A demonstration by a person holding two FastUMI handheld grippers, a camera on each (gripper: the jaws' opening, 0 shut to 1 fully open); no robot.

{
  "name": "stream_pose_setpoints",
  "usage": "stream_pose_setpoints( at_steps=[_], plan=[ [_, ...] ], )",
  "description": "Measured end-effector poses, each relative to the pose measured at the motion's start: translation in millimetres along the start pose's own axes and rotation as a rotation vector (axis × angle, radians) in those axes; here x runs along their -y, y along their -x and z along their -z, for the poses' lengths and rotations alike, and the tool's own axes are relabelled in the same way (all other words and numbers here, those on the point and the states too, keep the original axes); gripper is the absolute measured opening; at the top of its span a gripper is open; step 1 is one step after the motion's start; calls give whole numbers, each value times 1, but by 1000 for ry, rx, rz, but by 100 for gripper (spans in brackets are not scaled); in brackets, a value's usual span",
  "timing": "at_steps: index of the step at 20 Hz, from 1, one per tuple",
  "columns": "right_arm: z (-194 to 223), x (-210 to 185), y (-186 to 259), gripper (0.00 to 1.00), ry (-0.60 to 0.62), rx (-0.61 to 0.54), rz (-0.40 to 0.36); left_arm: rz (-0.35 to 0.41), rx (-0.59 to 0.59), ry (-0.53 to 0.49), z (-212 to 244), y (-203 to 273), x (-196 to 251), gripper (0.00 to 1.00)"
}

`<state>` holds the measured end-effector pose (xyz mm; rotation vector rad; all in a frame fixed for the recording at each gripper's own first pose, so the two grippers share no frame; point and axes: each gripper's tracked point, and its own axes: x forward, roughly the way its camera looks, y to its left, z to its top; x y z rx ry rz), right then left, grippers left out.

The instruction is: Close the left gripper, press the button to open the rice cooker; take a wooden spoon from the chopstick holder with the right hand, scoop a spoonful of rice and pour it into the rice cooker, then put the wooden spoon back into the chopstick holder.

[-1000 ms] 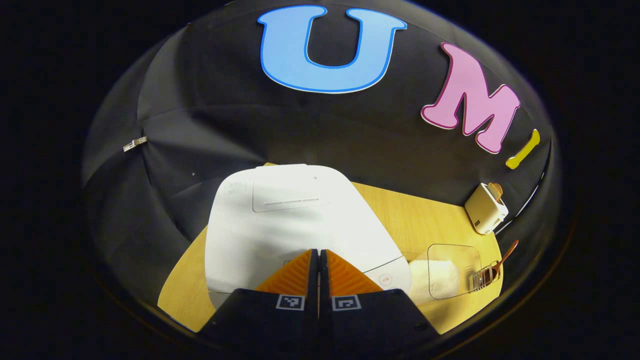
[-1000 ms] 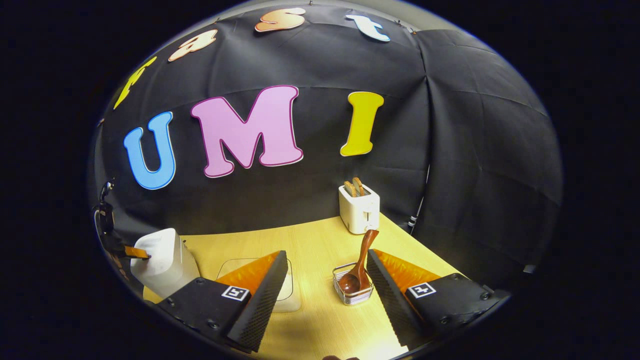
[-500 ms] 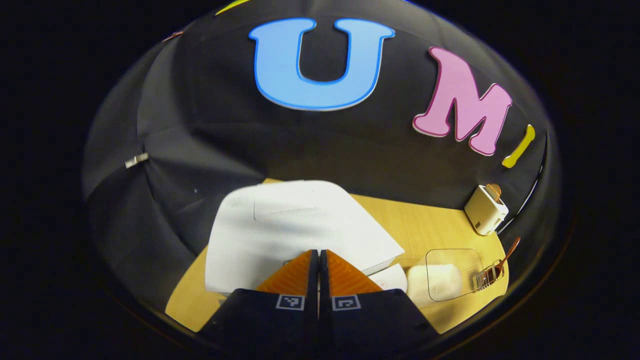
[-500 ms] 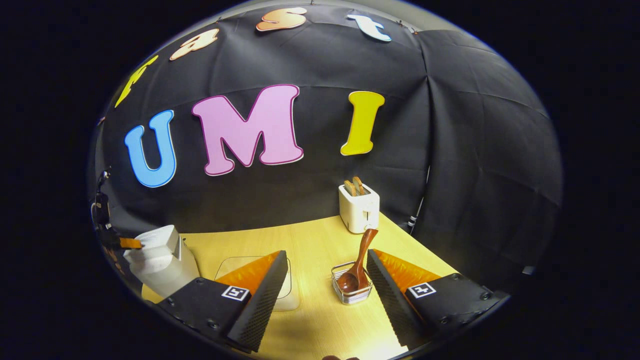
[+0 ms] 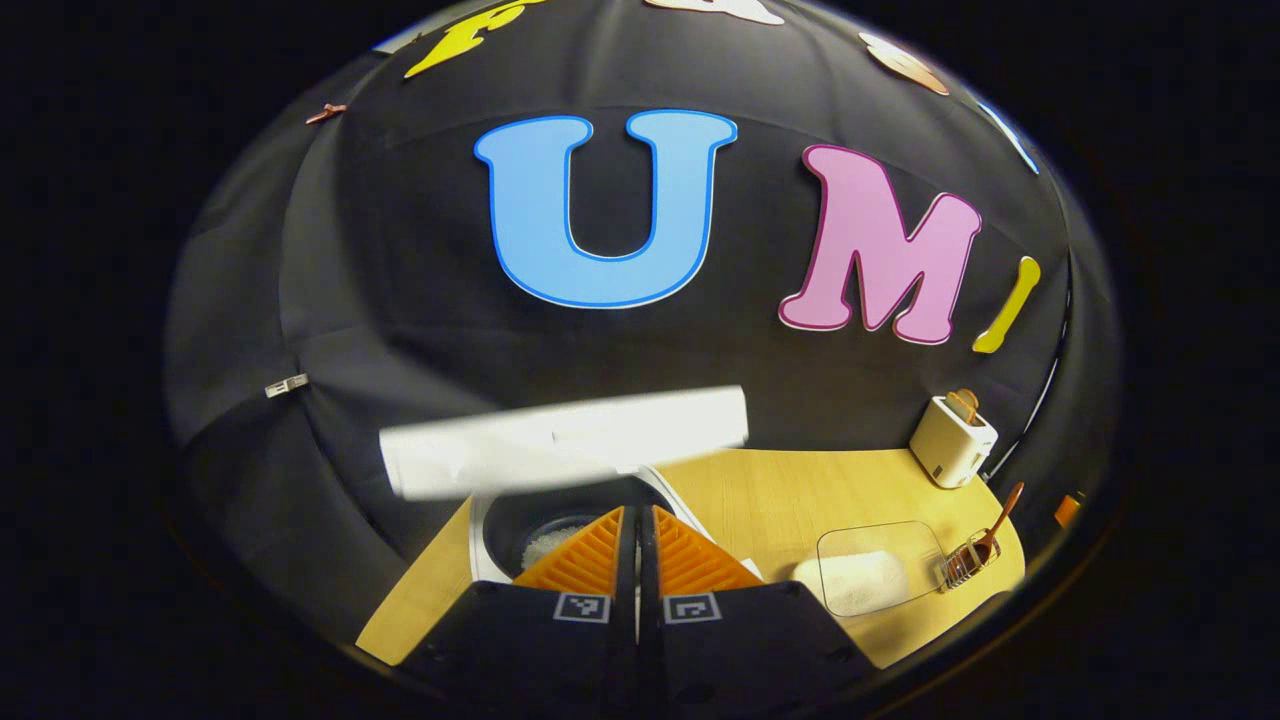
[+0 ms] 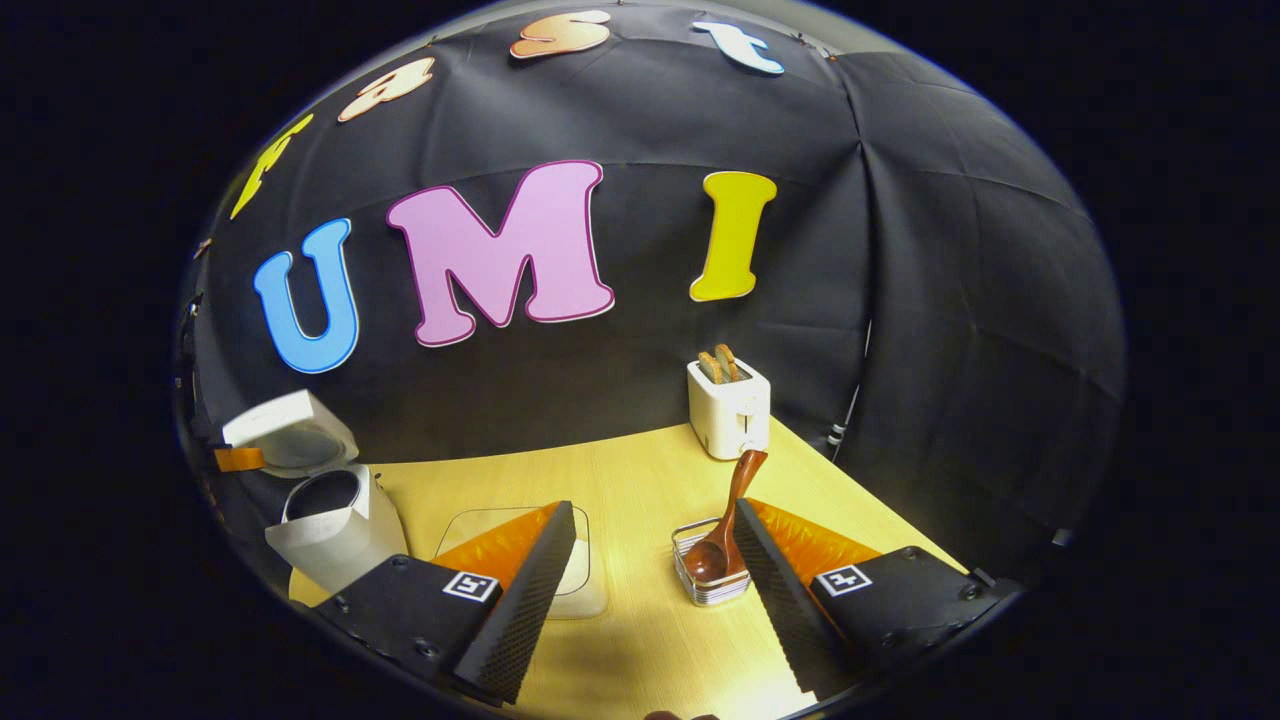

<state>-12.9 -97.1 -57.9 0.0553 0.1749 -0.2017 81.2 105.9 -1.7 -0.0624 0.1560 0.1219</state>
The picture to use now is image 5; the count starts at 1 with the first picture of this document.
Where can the brown toast slice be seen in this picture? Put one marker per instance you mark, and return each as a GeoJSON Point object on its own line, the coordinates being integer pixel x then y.
{"type": "Point", "coordinates": [963, 403]}

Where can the clear plastic box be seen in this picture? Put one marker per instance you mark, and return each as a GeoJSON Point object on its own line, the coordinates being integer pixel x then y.
{"type": "Point", "coordinates": [890, 545]}

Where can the black backdrop cloth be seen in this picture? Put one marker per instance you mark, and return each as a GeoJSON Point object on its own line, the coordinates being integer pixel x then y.
{"type": "Point", "coordinates": [400, 250]}

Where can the clear chopstick holder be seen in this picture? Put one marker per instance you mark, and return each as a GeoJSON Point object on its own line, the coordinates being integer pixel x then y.
{"type": "Point", "coordinates": [968, 565]}

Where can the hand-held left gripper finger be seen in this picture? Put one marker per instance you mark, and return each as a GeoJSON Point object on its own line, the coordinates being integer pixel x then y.
{"type": "Point", "coordinates": [625, 600]}
{"type": "Point", "coordinates": [650, 600]}

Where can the silver metal clip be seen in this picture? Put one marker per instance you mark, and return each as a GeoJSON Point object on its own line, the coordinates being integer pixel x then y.
{"type": "Point", "coordinates": [287, 384]}

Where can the copper metal clip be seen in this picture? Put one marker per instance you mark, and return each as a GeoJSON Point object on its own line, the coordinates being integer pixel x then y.
{"type": "Point", "coordinates": [326, 112]}

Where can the white rice cooker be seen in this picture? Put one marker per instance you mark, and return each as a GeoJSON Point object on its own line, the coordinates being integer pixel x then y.
{"type": "Point", "coordinates": [560, 440]}

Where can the brown wooden spoon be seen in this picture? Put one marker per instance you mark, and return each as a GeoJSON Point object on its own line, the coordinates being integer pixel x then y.
{"type": "Point", "coordinates": [995, 525]}

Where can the white toaster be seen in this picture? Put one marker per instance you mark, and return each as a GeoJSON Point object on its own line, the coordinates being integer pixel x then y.
{"type": "Point", "coordinates": [950, 445]}

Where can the white rice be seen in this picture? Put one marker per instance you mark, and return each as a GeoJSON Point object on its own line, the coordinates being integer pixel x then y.
{"type": "Point", "coordinates": [550, 545]}
{"type": "Point", "coordinates": [855, 582]}

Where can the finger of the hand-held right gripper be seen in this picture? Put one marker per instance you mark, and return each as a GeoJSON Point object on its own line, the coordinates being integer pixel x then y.
{"type": "Point", "coordinates": [1066, 510]}

